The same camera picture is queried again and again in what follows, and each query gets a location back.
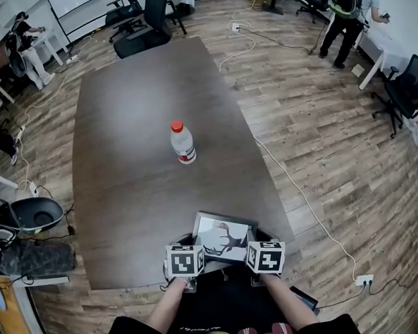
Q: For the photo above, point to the camouflage bag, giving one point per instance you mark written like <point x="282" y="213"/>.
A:
<point x="37" y="258"/>

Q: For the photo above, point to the long white table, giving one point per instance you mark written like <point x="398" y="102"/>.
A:
<point x="382" y="46"/>

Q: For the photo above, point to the person's right forearm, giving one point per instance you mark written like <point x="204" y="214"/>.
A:
<point x="285" y="301"/>

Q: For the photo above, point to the black picture frame antler print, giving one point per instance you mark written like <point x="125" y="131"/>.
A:
<point x="222" y="230"/>

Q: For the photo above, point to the black power adapter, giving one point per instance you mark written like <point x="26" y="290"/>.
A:
<point x="71" y="230"/>

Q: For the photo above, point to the black stand base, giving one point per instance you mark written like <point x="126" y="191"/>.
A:
<point x="274" y="4"/>

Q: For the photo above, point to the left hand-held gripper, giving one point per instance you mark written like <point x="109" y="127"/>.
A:
<point x="183" y="263"/>

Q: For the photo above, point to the black round shell seat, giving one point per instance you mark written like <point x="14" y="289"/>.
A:
<point x="36" y="215"/>

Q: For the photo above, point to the black mesh office chair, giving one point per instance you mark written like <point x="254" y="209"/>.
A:
<point x="408" y="90"/>

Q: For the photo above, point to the white rolling whiteboard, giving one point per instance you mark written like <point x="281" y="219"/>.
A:
<point x="81" y="3"/>

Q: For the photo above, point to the clear water bottle red cap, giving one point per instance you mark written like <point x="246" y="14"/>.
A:
<point x="183" y="143"/>

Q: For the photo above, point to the small white table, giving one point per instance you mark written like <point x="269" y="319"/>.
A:
<point x="48" y="43"/>

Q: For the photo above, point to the white power strip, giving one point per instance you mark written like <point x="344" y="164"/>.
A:
<point x="236" y="26"/>
<point x="71" y="59"/>
<point x="364" y="279"/>

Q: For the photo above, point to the person's left forearm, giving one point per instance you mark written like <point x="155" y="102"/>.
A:
<point x="167" y="306"/>

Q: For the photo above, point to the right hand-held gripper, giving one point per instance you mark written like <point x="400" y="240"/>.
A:
<point x="265" y="259"/>

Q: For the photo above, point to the black office chair with armrests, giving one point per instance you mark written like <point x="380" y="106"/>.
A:
<point x="125" y="11"/>

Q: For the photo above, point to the black high-back office chair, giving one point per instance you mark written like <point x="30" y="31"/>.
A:
<point x="152" y="21"/>

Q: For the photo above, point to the person's black printed shirt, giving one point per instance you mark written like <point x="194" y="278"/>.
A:
<point x="221" y="315"/>

